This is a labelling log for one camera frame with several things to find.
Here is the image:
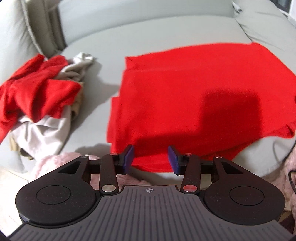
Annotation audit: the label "red sweater with duck logo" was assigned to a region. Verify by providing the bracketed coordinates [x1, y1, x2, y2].
[107, 43, 295, 172]

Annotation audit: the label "tan garment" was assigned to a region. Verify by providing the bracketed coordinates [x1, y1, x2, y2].
[9, 82, 84, 160]

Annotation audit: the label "white garment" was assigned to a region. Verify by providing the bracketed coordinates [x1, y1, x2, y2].
[9, 53, 95, 160]

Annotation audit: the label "pink fluffy rug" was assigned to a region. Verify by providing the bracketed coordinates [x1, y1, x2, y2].
[35, 137, 295, 211]

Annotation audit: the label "crumpled red garment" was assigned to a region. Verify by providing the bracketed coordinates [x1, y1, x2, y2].
[1, 54, 81, 141]

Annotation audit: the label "grey fabric sofa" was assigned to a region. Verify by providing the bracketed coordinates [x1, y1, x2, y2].
[0, 0, 296, 183]

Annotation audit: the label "grey sofa back cushion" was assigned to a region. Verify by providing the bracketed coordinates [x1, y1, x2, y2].
[0, 0, 43, 83]

